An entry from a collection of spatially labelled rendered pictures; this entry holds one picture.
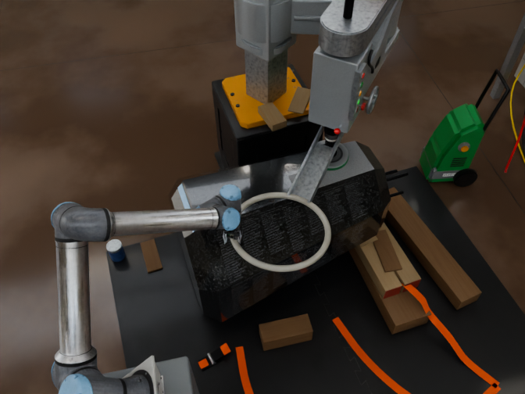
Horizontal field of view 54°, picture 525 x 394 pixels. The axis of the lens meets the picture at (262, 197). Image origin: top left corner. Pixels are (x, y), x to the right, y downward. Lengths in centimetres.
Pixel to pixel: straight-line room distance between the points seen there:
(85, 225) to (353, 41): 132
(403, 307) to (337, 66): 155
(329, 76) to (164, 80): 268
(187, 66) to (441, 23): 265
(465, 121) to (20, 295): 317
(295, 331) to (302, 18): 177
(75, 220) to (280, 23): 166
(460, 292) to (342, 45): 180
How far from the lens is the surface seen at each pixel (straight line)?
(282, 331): 309
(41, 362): 343
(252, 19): 293
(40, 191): 420
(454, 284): 345
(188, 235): 266
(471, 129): 377
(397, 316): 322
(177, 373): 226
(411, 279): 324
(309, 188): 263
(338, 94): 249
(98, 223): 180
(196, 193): 275
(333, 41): 230
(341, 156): 289
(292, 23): 301
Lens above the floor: 294
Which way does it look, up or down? 51 degrees down
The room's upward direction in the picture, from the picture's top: 1 degrees counter-clockwise
